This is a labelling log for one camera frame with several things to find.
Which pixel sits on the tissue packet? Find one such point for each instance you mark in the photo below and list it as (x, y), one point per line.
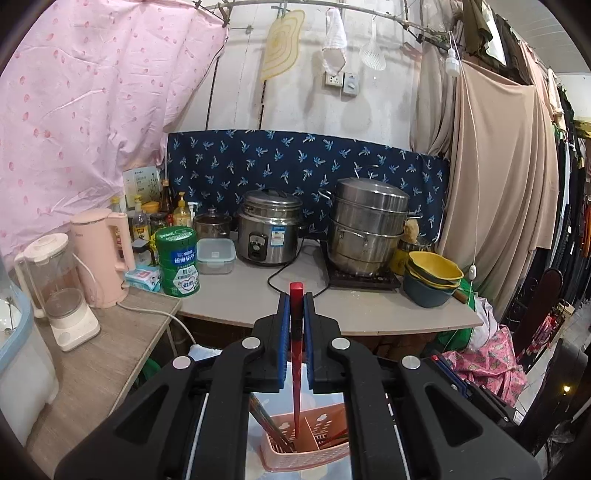
(144, 278)

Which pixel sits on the small glass lidded pot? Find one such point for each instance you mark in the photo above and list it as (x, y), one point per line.
(212, 224)

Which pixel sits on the clear lidded food container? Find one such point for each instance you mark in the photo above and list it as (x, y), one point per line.
(215, 256)

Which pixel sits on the white wall socket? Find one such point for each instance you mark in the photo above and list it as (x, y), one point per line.
(347, 82)

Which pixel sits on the beige hanging cloth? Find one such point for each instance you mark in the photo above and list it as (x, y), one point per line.
(504, 183)

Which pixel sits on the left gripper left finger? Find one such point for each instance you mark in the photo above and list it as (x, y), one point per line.
(272, 350)

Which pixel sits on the navy floral backsplash cloth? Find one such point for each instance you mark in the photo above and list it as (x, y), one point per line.
(215, 168)

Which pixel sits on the pink patterned fabric pile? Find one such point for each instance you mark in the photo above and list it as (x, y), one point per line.
(493, 366)

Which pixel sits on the pink floral curtain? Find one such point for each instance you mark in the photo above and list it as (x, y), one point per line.
(92, 91)

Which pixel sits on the green milk powder can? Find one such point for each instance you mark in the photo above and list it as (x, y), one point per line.
(176, 248)

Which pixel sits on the green plastic basin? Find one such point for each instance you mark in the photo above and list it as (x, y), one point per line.
(458, 340)

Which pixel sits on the white plastic storage box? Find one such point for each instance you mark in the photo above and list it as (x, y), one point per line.
(28, 380)

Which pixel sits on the yellow and teal bowls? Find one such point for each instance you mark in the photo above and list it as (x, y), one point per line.
(430, 279)

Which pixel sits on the pink perforated utensil holder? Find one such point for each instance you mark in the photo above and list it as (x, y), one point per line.
(316, 425)

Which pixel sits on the dark red chopstick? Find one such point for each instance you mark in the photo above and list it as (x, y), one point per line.
(265, 421)

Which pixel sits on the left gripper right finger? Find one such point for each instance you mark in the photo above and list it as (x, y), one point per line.
(338, 365)

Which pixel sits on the black induction cooker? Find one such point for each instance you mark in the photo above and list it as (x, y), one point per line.
(385, 281)

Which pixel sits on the bright red chopstick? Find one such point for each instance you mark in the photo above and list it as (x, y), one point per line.
(296, 347)

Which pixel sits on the stacked steel steamer pot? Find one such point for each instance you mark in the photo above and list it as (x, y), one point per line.
(366, 223)

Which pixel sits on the pink electric kettle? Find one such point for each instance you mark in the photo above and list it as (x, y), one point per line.
(102, 248)

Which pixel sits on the white blender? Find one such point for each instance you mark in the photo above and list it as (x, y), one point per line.
(47, 273)

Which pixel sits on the steel rice cooker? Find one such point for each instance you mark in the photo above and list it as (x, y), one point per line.
(269, 226)

